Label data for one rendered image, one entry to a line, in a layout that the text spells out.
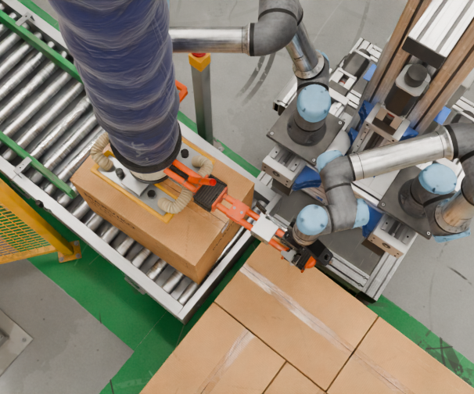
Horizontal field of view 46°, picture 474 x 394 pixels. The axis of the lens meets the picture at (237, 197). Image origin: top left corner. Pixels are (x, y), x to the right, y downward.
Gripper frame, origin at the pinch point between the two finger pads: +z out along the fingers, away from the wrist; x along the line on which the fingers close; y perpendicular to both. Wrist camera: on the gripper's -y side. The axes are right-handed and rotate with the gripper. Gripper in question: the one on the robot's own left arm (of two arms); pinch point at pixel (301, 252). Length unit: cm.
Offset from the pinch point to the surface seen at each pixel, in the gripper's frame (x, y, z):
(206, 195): 2.7, 35.6, -1.5
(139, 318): 45, 52, 126
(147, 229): 18, 53, 31
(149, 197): 12, 53, 9
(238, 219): 3.1, 22.5, -1.2
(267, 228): 0.3, 13.4, -1.3
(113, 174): 13, 69, 10
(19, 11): -38, 185, 67
